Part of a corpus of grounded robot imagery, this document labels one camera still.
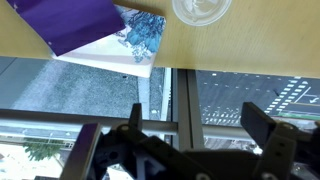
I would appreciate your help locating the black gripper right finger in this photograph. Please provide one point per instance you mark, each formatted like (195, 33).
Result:
(276, 150)

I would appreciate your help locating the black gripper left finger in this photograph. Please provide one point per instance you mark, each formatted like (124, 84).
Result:
(133, 146)

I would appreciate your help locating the clear plastic cup with lid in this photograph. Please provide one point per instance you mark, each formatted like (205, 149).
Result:
(201, 10)

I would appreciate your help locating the grey metal window railing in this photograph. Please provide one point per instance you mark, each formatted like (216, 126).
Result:
(50, 118)

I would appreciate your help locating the purple folder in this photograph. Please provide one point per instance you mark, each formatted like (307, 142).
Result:
(66, 23)

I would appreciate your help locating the grey slanted window post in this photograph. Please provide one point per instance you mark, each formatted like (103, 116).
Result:
(186, 100)

